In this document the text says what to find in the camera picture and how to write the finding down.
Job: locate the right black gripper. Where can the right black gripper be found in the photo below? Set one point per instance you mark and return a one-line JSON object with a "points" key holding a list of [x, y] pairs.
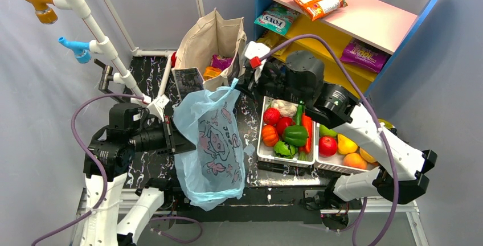
{"points": [[248, 79]]}

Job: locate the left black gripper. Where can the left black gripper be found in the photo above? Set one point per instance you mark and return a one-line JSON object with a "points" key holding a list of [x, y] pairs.
{"points": [[168, 138]]}

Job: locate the light blue plastic bag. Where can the light blue plastic bag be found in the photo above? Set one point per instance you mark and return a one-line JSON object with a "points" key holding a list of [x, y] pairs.
{"points": [[214, 171]]}

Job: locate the purple grape candy bag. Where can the purple grape candy bag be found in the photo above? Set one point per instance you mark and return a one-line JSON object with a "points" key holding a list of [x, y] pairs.
{"points": [[220, 62]]}

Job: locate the beige canvas tote bag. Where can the beige canvas tote bag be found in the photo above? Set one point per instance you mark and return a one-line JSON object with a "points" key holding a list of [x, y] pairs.
{"points": [[211, 35]]}

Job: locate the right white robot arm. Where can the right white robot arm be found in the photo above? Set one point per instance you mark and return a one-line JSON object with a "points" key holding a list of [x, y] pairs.
{"points": [[401, 175]]}

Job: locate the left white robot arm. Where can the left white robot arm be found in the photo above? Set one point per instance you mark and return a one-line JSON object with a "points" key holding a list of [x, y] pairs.
{"points": [[106, 164]]}

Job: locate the green Fox's candy bag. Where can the green Fox's candy bag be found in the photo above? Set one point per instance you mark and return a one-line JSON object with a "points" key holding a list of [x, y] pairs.
{"points": [[277, 18]]}

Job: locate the orange white snack bag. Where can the orange white snack bag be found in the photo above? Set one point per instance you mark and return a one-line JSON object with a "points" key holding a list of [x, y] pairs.
{"points": [[317, 9]]}

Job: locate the purple bag lower shelf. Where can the purple bag lower shelf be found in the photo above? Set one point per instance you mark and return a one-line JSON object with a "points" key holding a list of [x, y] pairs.
{"points": [[364, 56]]}

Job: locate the white cauliflower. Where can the white cauliflower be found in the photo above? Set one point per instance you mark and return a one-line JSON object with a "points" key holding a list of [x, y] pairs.
{"points": [[286, 109]]}

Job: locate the yellow snack packet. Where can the yellow snack packet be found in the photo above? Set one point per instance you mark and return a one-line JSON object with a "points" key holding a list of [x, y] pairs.
{"points": [[271, 39]]}

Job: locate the green bell pepper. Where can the green bell pepper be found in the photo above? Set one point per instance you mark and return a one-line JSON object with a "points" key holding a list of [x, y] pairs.
{"points": [[296, 135]]}

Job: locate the white vegetable basket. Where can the white vegetable basket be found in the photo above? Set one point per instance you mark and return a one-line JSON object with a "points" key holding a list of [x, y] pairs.
{"points": [[266, 154]]}

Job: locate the orange carrot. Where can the orange carrot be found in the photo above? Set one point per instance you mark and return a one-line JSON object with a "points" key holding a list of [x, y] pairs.
{"points": [[307, 123]]}

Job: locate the red apple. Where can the red apple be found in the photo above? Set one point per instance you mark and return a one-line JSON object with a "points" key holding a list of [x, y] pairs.
{"points": [[327, 146]]}

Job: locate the colourful wooden shelf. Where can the colourful wooden shelf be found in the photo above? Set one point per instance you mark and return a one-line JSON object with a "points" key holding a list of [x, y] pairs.
{"points": [[373, 22]]}

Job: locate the yellow pear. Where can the yellow pear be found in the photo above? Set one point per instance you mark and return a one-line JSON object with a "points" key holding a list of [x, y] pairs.
{"points": [[346, 145]]}

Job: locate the white fruit basket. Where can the white fruit basket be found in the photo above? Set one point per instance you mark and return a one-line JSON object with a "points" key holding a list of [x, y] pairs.
{"points": [[334, 163]]}

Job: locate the orange peach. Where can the orange peach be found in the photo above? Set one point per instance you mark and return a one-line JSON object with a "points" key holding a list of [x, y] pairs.
{"points": [[354, 160]]}

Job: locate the yellow orange fruit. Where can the yellow orange fruit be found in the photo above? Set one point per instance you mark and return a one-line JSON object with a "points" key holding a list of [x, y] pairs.
{"points": [[366, 156]]}

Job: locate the yellow starfruit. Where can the yellow starfruit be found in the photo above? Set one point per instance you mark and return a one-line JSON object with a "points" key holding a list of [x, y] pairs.
{"points": [[386, 124]]}

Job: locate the blue pipe hook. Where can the blue pipe hook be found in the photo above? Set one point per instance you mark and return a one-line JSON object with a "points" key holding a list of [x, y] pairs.
{"points": [[81, 50]]}

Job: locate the white pipe rack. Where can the white pipe rack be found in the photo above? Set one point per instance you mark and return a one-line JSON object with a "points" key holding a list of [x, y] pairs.
{"points": [[102, 45]]}

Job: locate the orange pipe hook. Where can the orange pipe hook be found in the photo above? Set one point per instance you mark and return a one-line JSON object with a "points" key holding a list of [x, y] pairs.
{"points": [[43, 11]]}

